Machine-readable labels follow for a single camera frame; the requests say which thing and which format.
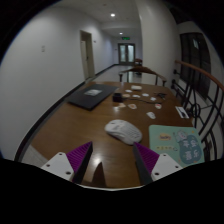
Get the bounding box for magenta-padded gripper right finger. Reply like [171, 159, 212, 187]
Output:
[132, 141, 184, 186]

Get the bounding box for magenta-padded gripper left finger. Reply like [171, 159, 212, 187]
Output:
[40, 141, 94, 185]

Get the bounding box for white perforated computer mouse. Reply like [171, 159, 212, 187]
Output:
[104, 119, 143, 146]

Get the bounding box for mint green printed mouse pad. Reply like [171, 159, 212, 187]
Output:
[148, 124, 206, 168]

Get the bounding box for white paper sheet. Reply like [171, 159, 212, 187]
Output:
[175, 105, 190, 119]

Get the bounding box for black closed laptop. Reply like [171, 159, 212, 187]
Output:
[65, 83, 120, 111]

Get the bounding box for dark bunch of keys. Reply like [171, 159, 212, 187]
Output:
[155, 92, 168, 100]

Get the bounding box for small black box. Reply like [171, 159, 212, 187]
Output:
[112, 92, 123, 103]

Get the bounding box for wooden armchair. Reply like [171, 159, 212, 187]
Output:
[118, 65, 168, 87]

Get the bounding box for black railing with wooden handrail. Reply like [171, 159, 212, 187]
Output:
[171, 59, 224, 162]

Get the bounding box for white side door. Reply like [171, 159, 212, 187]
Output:
[79, 30, 96, 80]

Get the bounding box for dark window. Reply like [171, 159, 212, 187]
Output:
[179, 32, 212, 99]

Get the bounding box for glass double door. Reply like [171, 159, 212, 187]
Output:
[117, 42, 136, 66]

